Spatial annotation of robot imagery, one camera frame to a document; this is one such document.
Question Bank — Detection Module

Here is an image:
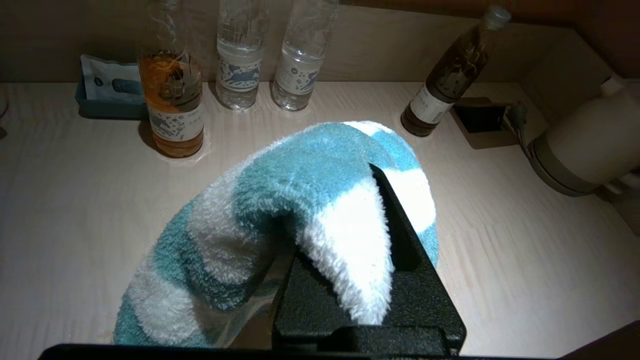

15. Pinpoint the bottle with amber liquid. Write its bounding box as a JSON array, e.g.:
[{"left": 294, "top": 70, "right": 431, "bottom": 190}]
[{"left": 137, "top": 0, "right": 205, "bottom": 159}]

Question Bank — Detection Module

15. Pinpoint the clear water bottle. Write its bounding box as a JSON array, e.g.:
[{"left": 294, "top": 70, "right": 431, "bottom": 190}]
[
  {"left": 215, "top": 0, "right": 271, "bottom": 111},
  {"left": 271, "top": 0, "right": 340, "bottom": 112}
]

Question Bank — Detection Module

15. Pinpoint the bottle with dark liquid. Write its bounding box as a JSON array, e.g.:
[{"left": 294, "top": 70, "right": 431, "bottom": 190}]
[{"left": 400, "top": 5, "right": 512, "bottom": 138}]

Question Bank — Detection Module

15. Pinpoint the small blue tray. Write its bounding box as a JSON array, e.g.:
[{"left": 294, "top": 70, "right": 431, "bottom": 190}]
[{"left": 75, "top": 75, "right": 148, "bottom": 119}]

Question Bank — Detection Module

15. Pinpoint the white electric kettle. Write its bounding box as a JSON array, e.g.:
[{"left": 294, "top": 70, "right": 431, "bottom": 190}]
[{"left": 542, "top": 75, "right": 640, "bottom": 187}]

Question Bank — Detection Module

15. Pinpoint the grey kettle base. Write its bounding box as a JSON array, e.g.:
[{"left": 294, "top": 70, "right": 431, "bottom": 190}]
[{"left": 527, "top": 137, "right": 640, "bottom": 197}]

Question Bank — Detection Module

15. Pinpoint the teal white striped towel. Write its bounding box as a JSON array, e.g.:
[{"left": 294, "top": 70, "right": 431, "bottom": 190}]
[{"left": 112, "top": 120, "right": 440, "bottom": 348}]

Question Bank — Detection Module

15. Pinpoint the grey kettle power plug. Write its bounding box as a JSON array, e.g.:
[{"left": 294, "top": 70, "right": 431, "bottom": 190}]
[{"left": 504, "top": 101, "right": 531, "bottom": 156}]

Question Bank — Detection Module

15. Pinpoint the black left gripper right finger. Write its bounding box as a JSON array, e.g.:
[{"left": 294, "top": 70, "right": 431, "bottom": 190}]
[{"left": 345, "top": 163, "right": 467, "bottom": 351}]

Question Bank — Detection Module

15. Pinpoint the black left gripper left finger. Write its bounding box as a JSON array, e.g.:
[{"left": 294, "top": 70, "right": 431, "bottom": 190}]
[{"left": 272, "top": 250, "right": 361, "bottom": 351}]

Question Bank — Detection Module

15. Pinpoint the recessed black socket box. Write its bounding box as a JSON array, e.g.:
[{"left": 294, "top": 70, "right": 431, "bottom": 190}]
[{"left": 450, "top": 96, "right": 521, "bottom": 150}]

